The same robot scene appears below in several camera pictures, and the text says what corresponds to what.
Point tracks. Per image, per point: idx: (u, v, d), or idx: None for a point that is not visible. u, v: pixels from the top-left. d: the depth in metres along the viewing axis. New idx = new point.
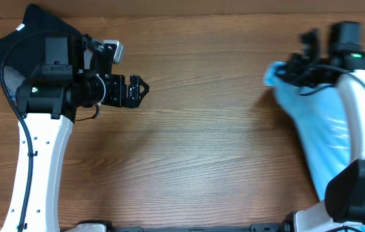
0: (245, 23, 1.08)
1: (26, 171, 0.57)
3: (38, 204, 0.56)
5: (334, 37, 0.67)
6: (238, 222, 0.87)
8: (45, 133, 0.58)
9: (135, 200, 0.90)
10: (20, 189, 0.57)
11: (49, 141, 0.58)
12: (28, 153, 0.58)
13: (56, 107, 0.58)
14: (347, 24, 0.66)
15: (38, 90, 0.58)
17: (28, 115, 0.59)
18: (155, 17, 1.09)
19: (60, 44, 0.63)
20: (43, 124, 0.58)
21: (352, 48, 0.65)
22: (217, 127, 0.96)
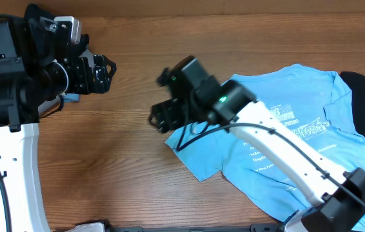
0: (245, 23, 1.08)
1: None
3: (22, 226, 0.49)
5: (183, 85, 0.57)
6: (238, 222, 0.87)
8: (9, 149, 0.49)
9: (135, 200, 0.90)
10: None
11: (16, 158, 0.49)
12: None
13: (13, 118, 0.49)
14: (184, 67, 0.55)
15: None
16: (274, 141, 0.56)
17: None
18: (155, 16, 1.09)
19: (3, 33, 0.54)
20: (4, 139, 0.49)
21: (207, 89, 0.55)
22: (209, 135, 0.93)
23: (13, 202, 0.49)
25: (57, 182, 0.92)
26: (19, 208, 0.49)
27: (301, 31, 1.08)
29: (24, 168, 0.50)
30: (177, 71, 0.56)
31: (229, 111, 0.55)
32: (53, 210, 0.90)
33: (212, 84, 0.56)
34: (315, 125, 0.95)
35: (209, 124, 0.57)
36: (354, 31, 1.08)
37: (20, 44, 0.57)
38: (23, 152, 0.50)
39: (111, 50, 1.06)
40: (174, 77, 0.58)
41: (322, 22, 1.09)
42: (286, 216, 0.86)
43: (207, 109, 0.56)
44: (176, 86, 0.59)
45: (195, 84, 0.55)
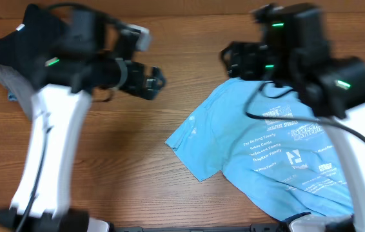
0: (245, 23, 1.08)
1: (40, 146, 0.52)
3: (51, 179, 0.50)
5: (286, 37, 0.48)
6: (238, 222, 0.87)
8: (61, 109, 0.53)
9: (135, 200, 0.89)
10: (34, 163, 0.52)
11: (64, 116, 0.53)
12: (43, 127, 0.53)
13: (73, 84, 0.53)
14: (301, 15, 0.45)
15: (57, 61, 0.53)
16: None
17: (48, 87, 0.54)
18: (155, 16, 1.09)
19: (81, 20, 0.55)
20: (60, 98, 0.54)
21: (315, 52, 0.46)
22: (226, 127, 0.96)
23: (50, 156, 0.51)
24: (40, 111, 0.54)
25: None
26: (51, 167, 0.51)
27: None
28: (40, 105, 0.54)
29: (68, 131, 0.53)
30: (287, 16, 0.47)
31: (342, 103, 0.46)
32: None
33: (325, 49, 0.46)
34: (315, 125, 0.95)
35: (305, 97, 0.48)
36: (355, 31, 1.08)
37: (100, 34, 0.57)
38: (71, 116, 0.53)
39: None
40: (280, 21, 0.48)
41: None
42: (286, 216, 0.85)
43: (310, 79, 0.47)
44: (278, 36, 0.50)
45: (300, 36, 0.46)
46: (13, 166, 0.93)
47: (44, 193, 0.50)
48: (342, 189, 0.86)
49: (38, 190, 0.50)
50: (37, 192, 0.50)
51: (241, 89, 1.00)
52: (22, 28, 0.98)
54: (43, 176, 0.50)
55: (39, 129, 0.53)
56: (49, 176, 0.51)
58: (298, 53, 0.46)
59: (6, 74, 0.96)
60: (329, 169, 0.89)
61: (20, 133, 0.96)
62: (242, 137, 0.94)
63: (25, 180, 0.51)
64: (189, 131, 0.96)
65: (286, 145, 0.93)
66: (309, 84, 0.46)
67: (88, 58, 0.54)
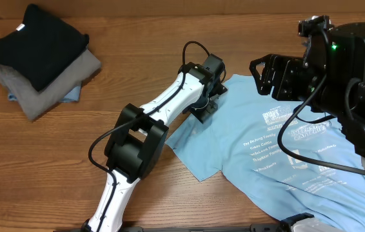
0: (244, 23, 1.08)
1: (169, 93, 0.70)
3: (167, 108, 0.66)
5: (349, 62, 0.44)
6: (238, 222, 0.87)
8: (191, 84, 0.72)
9: (137, 200, 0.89)
10: (164, 96, 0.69)
11: (191, 89, 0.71)
12: (178, 86, 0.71)
13: (197, 82, 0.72)
14: None
15: (198, 67, 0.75)
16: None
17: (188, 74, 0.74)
18: (155, 17, 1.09)
19: (214, 61, 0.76)
20: (194, 80, 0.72)
21: None
22: (238, 128, 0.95)
23: (174, 100, 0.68)
24: (178, 79, 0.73)
25: (57, 181, 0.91)
26: (173, 106, 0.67)
27: None
28: (180, 77, 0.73)
29: (187, 98, 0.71)
30: (353, 38, 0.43)
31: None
32: (53, 210, 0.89)
33: None
34: (315, 126, 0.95)
35: (353, 135, 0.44)
36: None
37: (218, 74, 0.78)
38: (194, 92, 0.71)
39: (111, 50, 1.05)
40: (335, 43, 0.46)
41: None
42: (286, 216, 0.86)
43: None
44: (331, 59, 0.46)
45: (358, 64, 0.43)
46: (13, 166, 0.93)
47: (164, 113, 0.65)
48: (342, 189, 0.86)
49: (161, 109, 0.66)
50: (159, 109, 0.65)
51: (242, 89, 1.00)
52: (23, 28, 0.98)
54: (164, 108, 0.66)
55: (173, 86, 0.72)
56: (168, 112, 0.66)
58: (356, 85, 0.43)
59: (6, 74, 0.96)
60: (327, 169, 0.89)
61: (20, 132, 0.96)
62: (242, 138, 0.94)
63: (153, 102, 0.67)
64: (189, 131, 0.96)
65: (286, 145, 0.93)
66: None
67: (209, 77, 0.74)
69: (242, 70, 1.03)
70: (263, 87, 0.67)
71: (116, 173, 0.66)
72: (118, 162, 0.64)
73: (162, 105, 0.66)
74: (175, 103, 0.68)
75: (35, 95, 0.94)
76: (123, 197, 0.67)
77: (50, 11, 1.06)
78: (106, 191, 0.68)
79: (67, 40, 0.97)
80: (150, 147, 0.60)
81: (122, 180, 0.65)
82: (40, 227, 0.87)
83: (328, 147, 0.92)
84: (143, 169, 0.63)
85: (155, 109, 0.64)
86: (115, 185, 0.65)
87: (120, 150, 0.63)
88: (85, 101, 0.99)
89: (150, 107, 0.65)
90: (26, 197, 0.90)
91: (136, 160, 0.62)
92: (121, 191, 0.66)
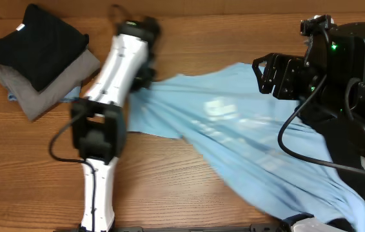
0: (244, 23, 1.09)
1: (112, 64, 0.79)
3: (116, 84, 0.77)
5: (349, 62, 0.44)
6: (238, 222, 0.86)
8: (130, 48, 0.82)
9: (135, 200, 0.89)
10: (107, 71, 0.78)
11: (133, 53, 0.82)
12: (117, 55, 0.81)
13: (138, 44, 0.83)
14: None
15: (133, 26, 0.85)
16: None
17: (125, 38, 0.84)
18: (155, 17, 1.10)
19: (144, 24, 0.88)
20: (131, 44, 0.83)
21: None
22: (192, 121, 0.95)
23: (118, 72, 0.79)
24: (116, 47, 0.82)
25: (57, 181, 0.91)
26: (118, 82, 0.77)
27: None
28: (116, 43, 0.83)
29: (131, 62, 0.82)
30: (353, 38, 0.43)
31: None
32: (53, 210, 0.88)
33: None
34: (256, 119, 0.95)
35: (353, 135, 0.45)
36: None
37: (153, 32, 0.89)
38: (135, 55, 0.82)
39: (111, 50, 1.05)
40: (335, 43, 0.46)
41: None
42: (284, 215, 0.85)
43: None
44: (332, 59, 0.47)
45: (358, 64, 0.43)
46: (13, 166, 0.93)
47: (111, 93, 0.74)
48: (310, 176, 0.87)
49: (108, 90, 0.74)
50: (106, 91, 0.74)
51: (191, 84, 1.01)
52: (23, 28, 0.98)
54: (111, 86, 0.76)
55: (113, 54, 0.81)
56: (115, 89, 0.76)
58: (356, 84, 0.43)
59: (6, 74, 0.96)
60: (278, 160, 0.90)
61: (20, 132, 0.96)
62: (197, 131, 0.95)
63: (98, 84, 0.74)
64: (144, 127, 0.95)
65: (233, 136, 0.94)
66: None
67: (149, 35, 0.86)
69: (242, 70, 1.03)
70: (264, 86, 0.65)
71: (91, 161, 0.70)
72: (89, 151, 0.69)
73: (106, 86, 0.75)
74: (119, 78, 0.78)
75: (35, 95, 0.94)
76: (105, 184, 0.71)
77: (51, 10, 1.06)
78: (88, 183, 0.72)
79: (66, 39, 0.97)
80: (111, 128, 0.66)
81: (99, 165, 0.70)
82: (40, 227, 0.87)
83: (273, 136, 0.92)
84: (115, 150, 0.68)
85: (102, 93, 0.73)
86: (94, 173, 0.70)
87: (85, 141, 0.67)
88: None
89: (97, 91, 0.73)
90: (26, 197, 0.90)
91: (104, 144, 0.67)
92: (102, 177, 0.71)
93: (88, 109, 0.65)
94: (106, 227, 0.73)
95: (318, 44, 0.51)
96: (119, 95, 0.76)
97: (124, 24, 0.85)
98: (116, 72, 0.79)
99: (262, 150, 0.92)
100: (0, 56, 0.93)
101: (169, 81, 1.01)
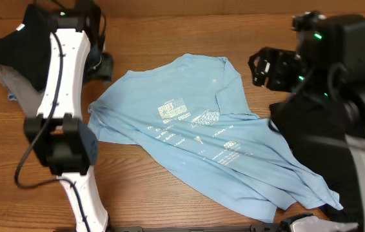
0: (244, 23, 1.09)
1: (56, 68, 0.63)
3: (66, 89, 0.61)
5: (332, 46, 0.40)
6: (238, 222, 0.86)
8: (73, 42, 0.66)
9: (134, 200, 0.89)
10: (51, 78, 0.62)
11: (75, 47, 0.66)
12: (58, 55, 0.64)
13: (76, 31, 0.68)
14: (348, 26, 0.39)
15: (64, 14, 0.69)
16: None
17: (60, 31, 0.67)
18: (155, 17, 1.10)
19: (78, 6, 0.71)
20: (73, 37, 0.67)
21: (358, 70, 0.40)
22: (152, 121, 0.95)
23: (66, 74, 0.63)
24: (54, 46, 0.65)
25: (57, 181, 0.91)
26: (70, 87, 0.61)
27: None
28: (53, 40, 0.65)
29: (76, 58, 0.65)
30: (333, 26, 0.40)
31: None
32: (53, 210, 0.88)
33: None
34: (206, 116, 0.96)
35: (336, 116, 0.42)
36: None
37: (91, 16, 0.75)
38: (78, 49, 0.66)
39: (111, 49, 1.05)
40: (319, 32, 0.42)
41: None
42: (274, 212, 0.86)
43: (345, 97, 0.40)
44: (316, 49, 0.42)
45: (338, 50, 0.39)
46: (13, 166, 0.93)
47: (63, 102, 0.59)
48: (270, 165, 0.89)
49: (59, 100, 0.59)
50: (57, 102, 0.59)
51: (146, 82, 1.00)
52: (22, 28, 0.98)
54: (62, 93, 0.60)
55: (53, 56, 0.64)
56: (67, 96, 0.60)
58: (339, 70, 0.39)
59: (7, 75, 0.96)
60: (235, 153, 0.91)
61: (20, 132, 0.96)
62: (159, 129, 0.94)
63: (46, 96, 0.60)
64: (108, 128, 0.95)
65: (184, 133, 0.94)
66: (349, 104, 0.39)
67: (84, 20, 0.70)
69: (242, 70, 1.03)
70: None
71: (66, 175, 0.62)
72: (62, 167, 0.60)
73: (57, 95, 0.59)
74: (71, 82, 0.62)
75: (35, 95, 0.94)
76: (89, 191, 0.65)
77: None
78: (69, 196, 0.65)
79: None
80: (77, 142, 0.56)
81: (77, 177, 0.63)
82: (40, 227, 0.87)
83: (222, 131, 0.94)
84: (87, 159, 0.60)
85: (53, 106, 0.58)
86: (73, 185, 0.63)
87: (53, 159, 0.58)
88: (85, 101, 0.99)
89: (47, 105, 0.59)
90: (26, 197, 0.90)
91: (74, 158, 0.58)
92: (83, 187, 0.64)
93: (45, 127, 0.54)
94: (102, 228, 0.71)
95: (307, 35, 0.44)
96: (73, 100, 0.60)
97: (54, 17, 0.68)
98: (62, 76, 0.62)
99: (218, 145, 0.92)
100: (0, 56, 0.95)
101: (116, 82, 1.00)
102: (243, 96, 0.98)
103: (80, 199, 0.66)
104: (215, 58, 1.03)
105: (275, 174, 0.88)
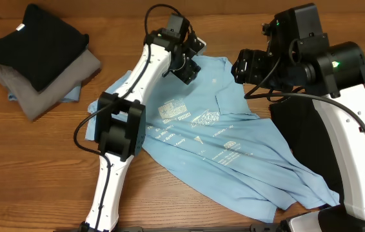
0: (244, 23, 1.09)
1: (138, 68, 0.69)
3: (140, 84, 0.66)
5: (289, 31, 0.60)
6: (238, 222, 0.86)
8: (158, 53, 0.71)
9: (135, 200, 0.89)
10: (133, 74, 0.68)
11: (159, 59, 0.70)
12: (145, 60, 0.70)
13: (166, 46, 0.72)
14: (298, 10, 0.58)
15: (162, 35, 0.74)
16: (356, 138, 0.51)
17: (151, 44, 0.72)
18: (155, 17, 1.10)
19: (176, 24, 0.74)
20: (159, 50, 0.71)
21: (312, 43, 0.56)
22: (153, 122, 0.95)
23: (146, 75, 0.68)
24: (145, 53, 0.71)
25: (57, 181, 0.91)
26: (144, 84, 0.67)
27: None
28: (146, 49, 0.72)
29: (157, 69, 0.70)
30: (287, 13, 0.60)
31: (333, 78, 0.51)
32: (53, 210, 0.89)
33: (320, 41, 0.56)
34: (206, 116, 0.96)
35: (300, 78, 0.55)
36: (355, 31, 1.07)
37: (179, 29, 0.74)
38: (161, 62, 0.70)
39: (111, 49, 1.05)
40: (278, 22, 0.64)
41: (322, 22, 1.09)
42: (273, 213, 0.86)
43: (307, 62, 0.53)
44: (280, 37, 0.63)
45: (295, 29, 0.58)
46: (13, 166, 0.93)
47: (138, 93, 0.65)
48: (270, 165, 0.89)
49: (134, 89, 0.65)
50: (133, 90, 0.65)
51: None
52: (23, 28, 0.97)
54: (138, 86, 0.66)
55: (141, 60, 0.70)
56: (142, 90, 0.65)
58: (296, 42, 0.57)
59: (6, 74, 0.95)
60: (234, 154, 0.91)
61: (20, 132, 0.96)
62: (160, 131, 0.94)
63: (125, 84, 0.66)
64: None
65: (186, 133, 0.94)
66: (308, 66, 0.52)
67: (175, 40, 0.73)
69: None
70: (238, 76, 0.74)
71: (108, 155, 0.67)
72: (109, 146, 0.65)
73: (133, 86, 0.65)
74: (146, 80, 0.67)
75: (35, 96, 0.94)
76: (118, 180, 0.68)
77: (51, 10, 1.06)
78: (100, 177, 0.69)
79: (66, 40, 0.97)
80: (133, 127, 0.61)
81: (115, 160, 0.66)
82: (40, 227, 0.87)
83: (221, 131, 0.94)
84: (133, 147, 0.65)
85: (129, 92, 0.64)
86: (109, 167, 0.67)
87: (108, 134, 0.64)
88: (84, 101, 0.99)
89: (123, 90, 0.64)
90: (26, 197, 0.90)
91: (125, 140, 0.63)
92: (117, 173, 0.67)
93: (117, 102, 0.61)
94: (109, 227, 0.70)
95: (274, 38, 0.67)
96: (144, 96, 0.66)
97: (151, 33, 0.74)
98: (143, 76, 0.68)
99: (218, 145, 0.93)
100: (0, 56, 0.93)
101: (115, 83, 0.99)
102: (242, 95, 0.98)
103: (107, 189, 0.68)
104: (215, 59, 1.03)
105: (276, 173, 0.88)
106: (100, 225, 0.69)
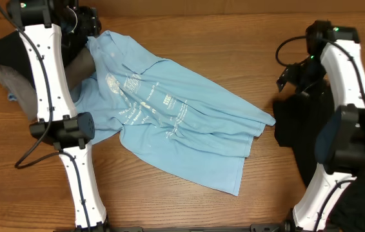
0: (245, 23, 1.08)
1: (40, 72, 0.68)
3: (57, 92, 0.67)
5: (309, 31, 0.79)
6: (237, 222, 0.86)
8: (44, 40, 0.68)
9: (135, 200, 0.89)
10: (39, 83, 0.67)
11: (49, 46, 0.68)
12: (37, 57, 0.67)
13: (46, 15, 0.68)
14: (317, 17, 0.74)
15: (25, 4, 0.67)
16: (346, 65, 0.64)
17: (26, 28, 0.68)
18: (155, 17, 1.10)
19: None
20: (40, 33, 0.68)
21: None
22: (112, 107, 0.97)
23: (51, 77, 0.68)
24: (28, 47, 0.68)
25: (57, 181, 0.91)
26: (59, 89, 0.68)
27: (302, 30, 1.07)
28: (25, 40, 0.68)
29: (55, 58, 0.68)
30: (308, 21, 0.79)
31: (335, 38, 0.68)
32: (53, 210, 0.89)
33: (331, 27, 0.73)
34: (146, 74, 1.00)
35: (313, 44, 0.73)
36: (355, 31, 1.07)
37: None
38: (52, 48, 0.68)
39: None
40: None
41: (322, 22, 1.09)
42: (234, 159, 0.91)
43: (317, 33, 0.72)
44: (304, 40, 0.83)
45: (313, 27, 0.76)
46: (13, 166, 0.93)
47: (58, 106, 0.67)
48: (204, 107, 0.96)
49: (53, 104, 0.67)
50: (53, 106, 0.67)
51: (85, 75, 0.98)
52: None
54: (53, 96, 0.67)
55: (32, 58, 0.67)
56: (59, 100, 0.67)
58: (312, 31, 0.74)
59: (7, 75, 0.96)
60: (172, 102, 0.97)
61: (20, 133, 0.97)
62: (119, 115, 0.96)
63: (41, 101, 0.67)
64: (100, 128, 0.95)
65: (133, 107, 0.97)
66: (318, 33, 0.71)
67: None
69: (242, 69, 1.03)
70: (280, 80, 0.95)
71: (68, 149, 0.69)
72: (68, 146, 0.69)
73: (49, 98, 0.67)
74: (59, 86, 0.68)
75: (35, 96, 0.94)
76: (87, 169, 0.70)
77: None
78: (69, 174, 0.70)
79: None
80: (76, 133, 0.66)
81: (77, 152, 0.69)
82: (40, 227, 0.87)
83: (151, 95, 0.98)
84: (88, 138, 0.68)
85: (51, 111, 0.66)
86: (73, 160, 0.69)
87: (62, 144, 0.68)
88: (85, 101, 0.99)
89: (44, 111, 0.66)
90: (26, 197, 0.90)
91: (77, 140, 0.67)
92: (82, 163, 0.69)
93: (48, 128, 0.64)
94: (101, 218, 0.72)
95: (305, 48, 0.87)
96: (66, 100, 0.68)
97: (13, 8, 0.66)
98: (48, 79, 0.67)
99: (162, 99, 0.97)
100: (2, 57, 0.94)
101: (109, 82, 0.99)
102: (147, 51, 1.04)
103: (81, 180, 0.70)
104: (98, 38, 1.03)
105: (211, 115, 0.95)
106: (91, 222, 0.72)
